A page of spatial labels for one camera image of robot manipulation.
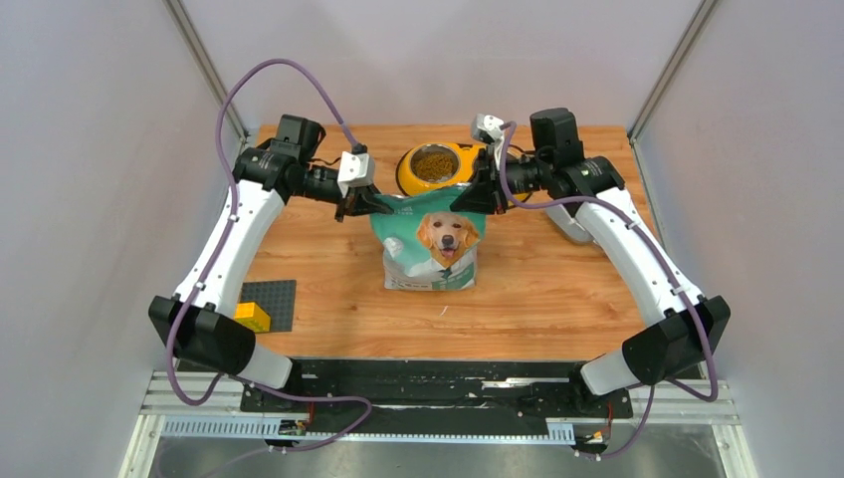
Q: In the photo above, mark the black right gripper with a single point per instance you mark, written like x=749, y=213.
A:
x=486, y=194

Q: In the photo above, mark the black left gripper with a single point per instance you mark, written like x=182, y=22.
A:
x=361, y=201

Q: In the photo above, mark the green pet food bag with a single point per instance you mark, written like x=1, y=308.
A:
x=426, y=245

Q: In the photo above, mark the grey metal scoop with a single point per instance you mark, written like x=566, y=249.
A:
x=564, y=218

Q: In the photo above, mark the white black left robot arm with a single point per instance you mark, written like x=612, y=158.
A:
x=197, y=321

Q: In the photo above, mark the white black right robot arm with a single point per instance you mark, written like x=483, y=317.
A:
x=590, y=203

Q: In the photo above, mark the yellow double pet bowl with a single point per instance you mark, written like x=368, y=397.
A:
x=461, y=176

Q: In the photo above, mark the brown kibble pet food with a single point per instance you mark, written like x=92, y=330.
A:
x=434, y=167

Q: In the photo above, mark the dark grey building plate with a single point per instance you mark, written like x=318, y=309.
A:
x=276, y=298

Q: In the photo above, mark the yellow building brick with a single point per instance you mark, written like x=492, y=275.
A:
x=253, y=316

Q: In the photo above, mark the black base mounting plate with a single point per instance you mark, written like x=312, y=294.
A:
x=458, y=397

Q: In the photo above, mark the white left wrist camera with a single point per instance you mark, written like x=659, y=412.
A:
x=355, y=170

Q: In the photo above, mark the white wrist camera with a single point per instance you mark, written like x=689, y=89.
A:
x=355, y=170
x=487, y=129

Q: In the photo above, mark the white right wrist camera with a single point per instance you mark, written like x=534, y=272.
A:
x=487, y=129

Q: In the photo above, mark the aluminium frame post left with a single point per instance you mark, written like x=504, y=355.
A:
x=192, y=40

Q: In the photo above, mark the aluminium frame post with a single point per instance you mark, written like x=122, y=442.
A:
x=192, y=40
x=685, y=45

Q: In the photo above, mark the aluminium frame post right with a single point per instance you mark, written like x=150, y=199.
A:
x=685, y=45

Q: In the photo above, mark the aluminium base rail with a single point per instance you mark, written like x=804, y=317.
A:
x=197, y=404

